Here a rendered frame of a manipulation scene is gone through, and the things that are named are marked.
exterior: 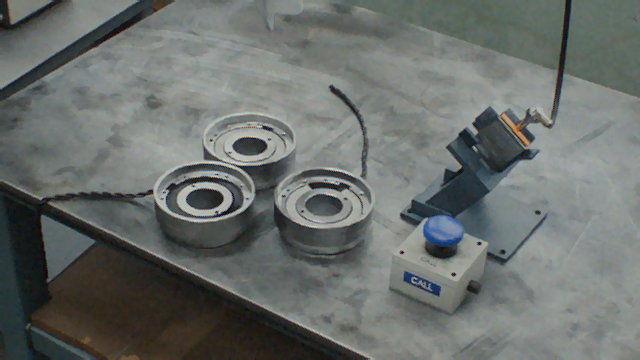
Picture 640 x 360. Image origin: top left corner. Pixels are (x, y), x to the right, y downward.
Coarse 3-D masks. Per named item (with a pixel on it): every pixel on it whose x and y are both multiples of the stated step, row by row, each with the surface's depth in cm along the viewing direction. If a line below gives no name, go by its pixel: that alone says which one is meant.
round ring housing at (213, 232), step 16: (208, 160) 114; (176, 176) 113; (192, 176) 114; (224, 176) 114; (240, 176) 113; (160, 192) 111; (192, 192) 112; (208, 192) 113; (224, 192) 112; (160, 208) 107; (192, 208) 113; (208, 208) 114; (224, 208) 109; (160, 224) 109; (176, 224) 107; (192, 224) 106; (208, 224) 106; (224, 224) 107; (240, 224) 108; (176, 240) 109; (192, 240) 108; (208, 240) 107; (224, 240) 109
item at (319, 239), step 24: (312, 168) 114; (336, 168) 114; (288, 192) 112; (312, 192) 112; (336, 192) 112; (360, 192) 112; (288, 216) 107; (312, 216) 109; (336, 216) 109; (360, 216) 109; (288, 240) 110; (312, 240) 107; (336, 240) 107; (360, 240) 110
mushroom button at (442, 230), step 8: (432, 216) 103; (440, 216) 102; (448, 216) 103; (424, 224) 102; (432, 224) 101; (440, 224) 101; (448, 224) 101; (456, 224) 101; (424, 232) 101; (432, 232) 101; (440, 232) 100; (448, 232) 100; (456, 232) 101; (432, 240) 100; (440, 240) 100; (448, 240) 100; (456, 240) 100; (440, 248) 102
